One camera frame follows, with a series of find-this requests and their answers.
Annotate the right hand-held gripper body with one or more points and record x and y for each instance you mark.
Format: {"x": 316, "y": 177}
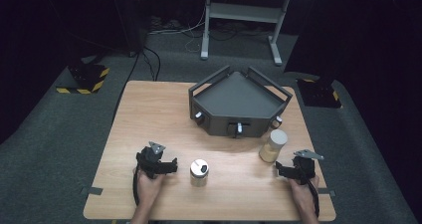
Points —
{"x": 304, "y": 171}

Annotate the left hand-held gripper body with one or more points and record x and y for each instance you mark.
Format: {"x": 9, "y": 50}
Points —
{"x": 148, "y": 159}

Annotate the white-lid seasoning jar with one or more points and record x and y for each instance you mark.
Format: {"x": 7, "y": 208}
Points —
{"x": 273, "y": 146}

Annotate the silver-lid seasoning jar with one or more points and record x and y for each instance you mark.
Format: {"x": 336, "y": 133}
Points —
{"x": 199, "y": 172}

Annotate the dark grey corner rack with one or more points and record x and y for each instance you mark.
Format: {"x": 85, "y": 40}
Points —
{"x": 236, "y": 101}

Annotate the person's right hand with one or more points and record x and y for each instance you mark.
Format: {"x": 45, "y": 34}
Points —
{"x": 301, "y": 195}

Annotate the person's left hand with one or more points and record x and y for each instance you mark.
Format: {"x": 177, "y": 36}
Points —
{"x": 148, "y": 189}

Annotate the grey tape strip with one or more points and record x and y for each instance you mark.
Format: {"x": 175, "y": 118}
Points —
{"x": 93, "y": 190}
{"x": 328, "y": 192}

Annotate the black yellow striped stand base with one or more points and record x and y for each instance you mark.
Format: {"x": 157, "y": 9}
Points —
{"x": 318, "y": 93}
{"x": 87, "y": 78}

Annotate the dark curtain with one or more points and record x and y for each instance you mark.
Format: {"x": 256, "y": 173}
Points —
{"x": 325, "y": 25}

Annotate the white metal desk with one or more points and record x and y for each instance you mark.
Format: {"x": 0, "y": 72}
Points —
{"x": 244, "y": 13}

